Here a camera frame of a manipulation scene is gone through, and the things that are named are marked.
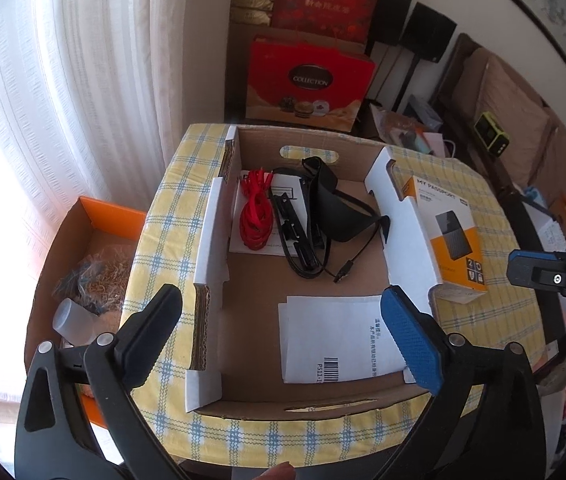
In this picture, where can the orange storage box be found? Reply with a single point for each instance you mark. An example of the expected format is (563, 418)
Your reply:
(113, 212)

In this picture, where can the dark wooden sofa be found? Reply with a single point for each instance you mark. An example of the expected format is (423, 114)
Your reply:
(563, 160)

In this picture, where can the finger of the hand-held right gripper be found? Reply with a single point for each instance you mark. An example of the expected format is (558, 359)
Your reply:
(523, 270)

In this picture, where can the brown sofa cushion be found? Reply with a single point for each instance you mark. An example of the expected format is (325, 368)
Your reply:
(508, 105)
(563, 170)

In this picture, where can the white plastic cup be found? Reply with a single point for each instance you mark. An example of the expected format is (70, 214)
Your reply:
(75, 322)

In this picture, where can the cardboard tray box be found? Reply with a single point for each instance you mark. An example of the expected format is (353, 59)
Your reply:
(263, 280)

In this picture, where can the framed ink painting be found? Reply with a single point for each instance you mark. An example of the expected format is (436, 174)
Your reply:
(553, 15)

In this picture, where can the large black box white inside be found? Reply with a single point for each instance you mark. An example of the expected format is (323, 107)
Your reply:
(553, 232)

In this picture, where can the yellow checked cloth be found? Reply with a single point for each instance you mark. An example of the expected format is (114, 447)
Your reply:
(503, 310)

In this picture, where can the white mailer bag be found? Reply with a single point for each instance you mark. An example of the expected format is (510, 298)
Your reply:
(333, 340)

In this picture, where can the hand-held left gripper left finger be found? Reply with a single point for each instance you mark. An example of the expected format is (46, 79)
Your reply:
(150, 340)

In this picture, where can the white curtain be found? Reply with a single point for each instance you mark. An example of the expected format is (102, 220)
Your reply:
(88, 85)

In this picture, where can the black speaker stand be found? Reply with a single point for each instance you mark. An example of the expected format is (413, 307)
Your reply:
(380, 75)
(410, 85)

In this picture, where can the blue grey box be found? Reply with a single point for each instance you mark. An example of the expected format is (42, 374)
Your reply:
(423, 112)

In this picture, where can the clear plastic bag brown contents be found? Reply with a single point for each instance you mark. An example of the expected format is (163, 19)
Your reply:
(93, 280)

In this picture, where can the red Collection gift box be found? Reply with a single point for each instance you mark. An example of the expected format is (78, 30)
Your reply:
(273, 65)

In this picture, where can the white paper sheet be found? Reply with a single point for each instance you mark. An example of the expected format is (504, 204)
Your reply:
(434, 145)

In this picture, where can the orange hard drive box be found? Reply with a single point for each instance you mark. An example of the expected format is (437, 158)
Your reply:
(453, 230)

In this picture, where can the green box-shaped device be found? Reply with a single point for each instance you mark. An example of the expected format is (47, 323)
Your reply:
(490, 132)

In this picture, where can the white paper booklet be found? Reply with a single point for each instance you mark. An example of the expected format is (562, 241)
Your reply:
(273, 247)

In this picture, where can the person's left hand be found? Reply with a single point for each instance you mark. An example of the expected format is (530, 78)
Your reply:
(280, 472)

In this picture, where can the red gift bag flower print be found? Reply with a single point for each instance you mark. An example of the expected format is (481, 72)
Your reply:
(323, 5)

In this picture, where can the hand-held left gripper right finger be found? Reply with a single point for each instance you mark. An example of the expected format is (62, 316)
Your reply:
(410, 345)

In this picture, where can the black speaker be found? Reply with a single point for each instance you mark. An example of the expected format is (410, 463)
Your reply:
(428, 32)
(388, 15)

